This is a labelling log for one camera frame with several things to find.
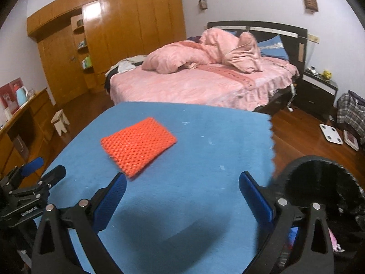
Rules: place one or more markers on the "plaid bag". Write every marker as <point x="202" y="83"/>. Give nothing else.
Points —
<point x="350" y="111"/>

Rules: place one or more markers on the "white book on floor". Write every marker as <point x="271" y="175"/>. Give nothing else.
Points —
<point x="351" y="140"/>

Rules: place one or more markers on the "red box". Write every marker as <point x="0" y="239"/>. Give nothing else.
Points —
<point x="11" y="91"/>

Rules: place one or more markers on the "white device on nightstand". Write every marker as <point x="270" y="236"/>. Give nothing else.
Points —
<point x="313" y="70"/>

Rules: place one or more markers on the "black bagged trash bin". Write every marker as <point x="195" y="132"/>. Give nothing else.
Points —
<point x="319" y="174"/>

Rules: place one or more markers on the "pink duvet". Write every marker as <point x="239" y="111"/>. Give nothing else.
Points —
<point x="176" y="54"/>

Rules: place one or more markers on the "small brown wall lamp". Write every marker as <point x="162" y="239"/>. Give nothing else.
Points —
<point x="203" y="4"/>

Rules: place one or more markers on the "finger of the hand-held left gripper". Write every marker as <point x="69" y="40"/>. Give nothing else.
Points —
<point x="31" y="167"/>
<point x="54" y="177"/>

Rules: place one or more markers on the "pile of clothes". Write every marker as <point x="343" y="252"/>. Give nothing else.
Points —
<point x="125" y="65"/>

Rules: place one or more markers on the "small blue pillow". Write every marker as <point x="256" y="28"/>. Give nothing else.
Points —
<point x="229" y="32"/>

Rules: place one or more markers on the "white bathroom scale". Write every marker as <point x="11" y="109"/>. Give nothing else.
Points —
<point x="330" y="134"/>

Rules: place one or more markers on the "wooden desk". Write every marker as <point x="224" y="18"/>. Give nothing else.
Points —
<point x="37" y="111"/>

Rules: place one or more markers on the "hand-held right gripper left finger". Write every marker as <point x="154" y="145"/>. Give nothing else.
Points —
<point x="109" y="202"/>

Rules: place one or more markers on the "yellow plush toy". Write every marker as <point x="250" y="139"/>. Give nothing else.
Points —
<point x="326" y="74"/>

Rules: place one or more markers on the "dark wooden bed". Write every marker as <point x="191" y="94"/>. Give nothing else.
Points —
<point x="185" y="85"/>

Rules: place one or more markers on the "orange foam net sleeve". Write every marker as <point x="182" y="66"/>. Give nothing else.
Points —
<point x="139" y="145"/>

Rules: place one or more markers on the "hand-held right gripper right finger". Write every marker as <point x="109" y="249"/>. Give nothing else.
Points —
<point x="256" y="197"/>

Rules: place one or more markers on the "wooden wardrobe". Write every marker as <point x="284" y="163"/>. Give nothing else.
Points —
<point x="128" y="34"/>

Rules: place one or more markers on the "large brown wall lamp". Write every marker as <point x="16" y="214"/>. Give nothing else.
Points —
<point x="310" y="2"/>

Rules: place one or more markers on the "green container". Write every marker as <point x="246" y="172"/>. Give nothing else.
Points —
<point x="87" y="62"/>

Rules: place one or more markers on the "large blue pillow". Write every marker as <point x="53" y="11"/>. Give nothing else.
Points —
<point x="273" y="48"/>

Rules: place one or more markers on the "light blue kettle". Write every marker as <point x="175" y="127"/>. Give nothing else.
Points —
<point x="21" y="96"/>

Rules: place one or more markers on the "small wooden stool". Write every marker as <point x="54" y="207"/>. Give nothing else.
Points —
<point x="60" y="121"/>

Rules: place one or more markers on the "dark nightstand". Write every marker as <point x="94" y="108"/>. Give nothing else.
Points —
<point x="313" y="97"/>

